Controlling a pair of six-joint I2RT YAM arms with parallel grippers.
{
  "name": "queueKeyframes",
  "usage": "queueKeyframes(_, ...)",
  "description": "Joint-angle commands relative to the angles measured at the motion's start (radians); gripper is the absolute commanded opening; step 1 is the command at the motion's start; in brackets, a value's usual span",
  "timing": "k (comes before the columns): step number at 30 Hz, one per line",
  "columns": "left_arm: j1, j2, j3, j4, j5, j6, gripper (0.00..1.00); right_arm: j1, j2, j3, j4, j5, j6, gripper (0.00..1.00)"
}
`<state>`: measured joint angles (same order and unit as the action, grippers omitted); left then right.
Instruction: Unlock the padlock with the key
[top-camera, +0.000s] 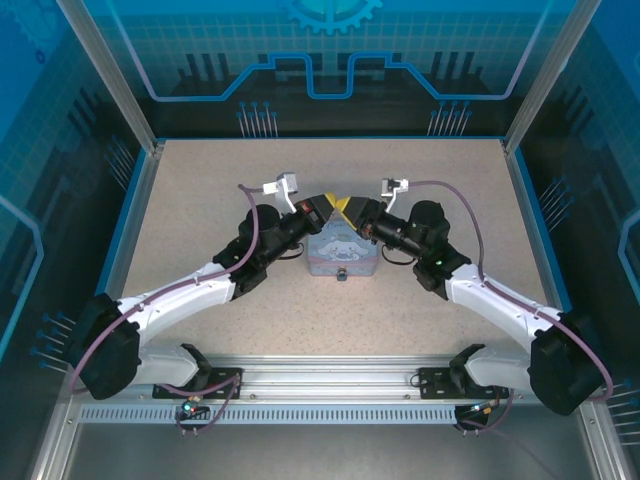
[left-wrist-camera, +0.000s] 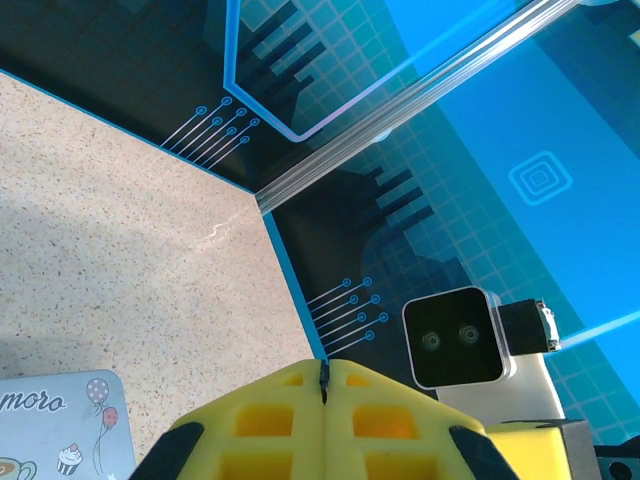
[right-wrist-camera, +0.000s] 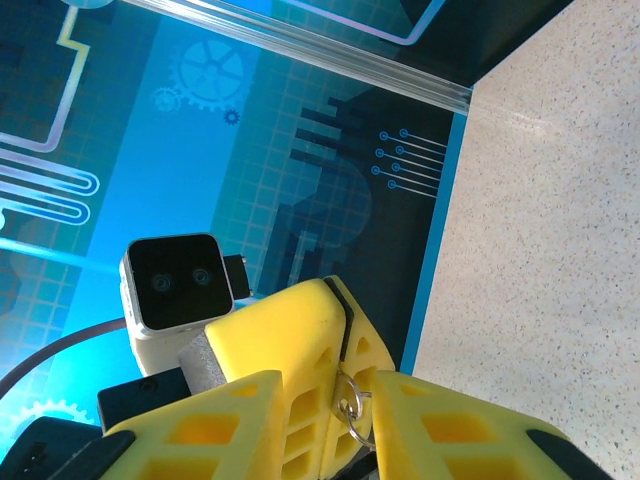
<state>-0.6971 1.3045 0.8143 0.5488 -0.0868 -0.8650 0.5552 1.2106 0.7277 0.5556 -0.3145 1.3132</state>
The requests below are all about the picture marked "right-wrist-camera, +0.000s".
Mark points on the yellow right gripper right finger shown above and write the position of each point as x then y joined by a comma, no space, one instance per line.
475,425

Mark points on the aluminium frame post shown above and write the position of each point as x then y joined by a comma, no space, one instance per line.
310,47

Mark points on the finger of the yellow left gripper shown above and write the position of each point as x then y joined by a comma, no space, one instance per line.
280,335
367,350

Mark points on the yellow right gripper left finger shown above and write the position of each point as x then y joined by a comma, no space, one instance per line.
215,420

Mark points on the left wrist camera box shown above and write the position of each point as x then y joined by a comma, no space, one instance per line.
175,280

